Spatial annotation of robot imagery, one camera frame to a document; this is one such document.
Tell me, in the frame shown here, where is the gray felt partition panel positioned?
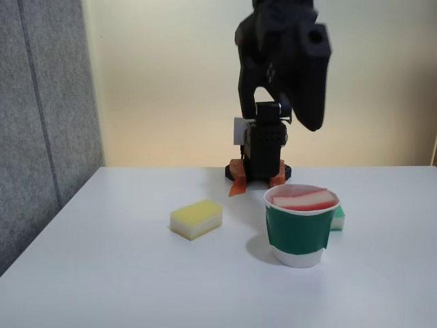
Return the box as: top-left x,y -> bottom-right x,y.
0,0 -> 105,278

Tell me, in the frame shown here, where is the red and white sponge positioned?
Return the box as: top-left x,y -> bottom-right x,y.
270,187 -> 337,210

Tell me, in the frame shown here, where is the orange tape strip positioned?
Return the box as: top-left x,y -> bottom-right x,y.
229,159 -> 245,179
227,177 -> 248,198
268,169 -> 286,188

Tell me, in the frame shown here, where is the paper cup with green tape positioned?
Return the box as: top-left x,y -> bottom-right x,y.
263,184 -> 341,269

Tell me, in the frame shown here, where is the green and white sponge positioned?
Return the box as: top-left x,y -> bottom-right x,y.
328,204 -> 347,232

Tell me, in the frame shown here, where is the yellow and white sponge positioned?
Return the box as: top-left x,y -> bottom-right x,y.
169,199 -> 224,243

